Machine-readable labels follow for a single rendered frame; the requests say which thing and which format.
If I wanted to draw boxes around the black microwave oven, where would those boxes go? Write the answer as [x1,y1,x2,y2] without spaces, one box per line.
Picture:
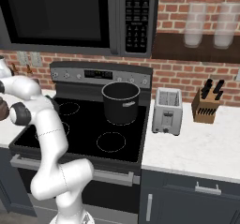
[0,0,160,59]

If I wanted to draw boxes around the black and steel stove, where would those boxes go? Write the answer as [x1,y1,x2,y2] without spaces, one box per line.
[7,61,155,224]

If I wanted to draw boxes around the wooden knife block with knives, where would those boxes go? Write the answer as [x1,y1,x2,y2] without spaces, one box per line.
[190,78,226,125]

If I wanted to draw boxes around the silver cupboard door handle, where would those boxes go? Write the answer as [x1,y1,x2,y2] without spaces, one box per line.
[145,193,154,223]

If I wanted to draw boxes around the clear glass jar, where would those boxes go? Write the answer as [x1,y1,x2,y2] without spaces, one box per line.
[213,1,240,51]
[183,1,208,50]

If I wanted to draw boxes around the dark wooden wall shelf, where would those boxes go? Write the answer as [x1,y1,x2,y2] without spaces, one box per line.
[151,32,240,65]

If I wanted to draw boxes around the brown bottle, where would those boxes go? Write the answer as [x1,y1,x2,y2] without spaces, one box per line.
[10,62,20,78]
[25,64,40,85]

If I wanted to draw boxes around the silver drawer handle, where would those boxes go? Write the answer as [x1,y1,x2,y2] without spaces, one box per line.
[194,181,222,196]

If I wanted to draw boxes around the dark grey cupboard door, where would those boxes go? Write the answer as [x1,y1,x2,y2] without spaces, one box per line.
[138,187,240,224]

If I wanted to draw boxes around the brown kettle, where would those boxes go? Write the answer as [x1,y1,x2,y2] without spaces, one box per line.
[0,96,11,122]

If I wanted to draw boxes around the steel oven door handle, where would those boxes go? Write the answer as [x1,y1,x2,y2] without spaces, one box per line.
[9,154,142,187]

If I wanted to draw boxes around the black cooking pot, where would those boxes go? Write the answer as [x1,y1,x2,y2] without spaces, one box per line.
[100,81,142,126]

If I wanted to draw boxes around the dark grey base cabinet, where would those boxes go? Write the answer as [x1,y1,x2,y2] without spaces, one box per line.
[0,146,38,218]

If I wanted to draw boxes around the dark grey drawer front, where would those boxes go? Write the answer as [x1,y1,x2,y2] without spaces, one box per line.
[140,169,240,202]

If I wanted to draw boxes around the silver toaster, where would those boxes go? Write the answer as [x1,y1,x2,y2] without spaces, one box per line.
[151,86,184,138]

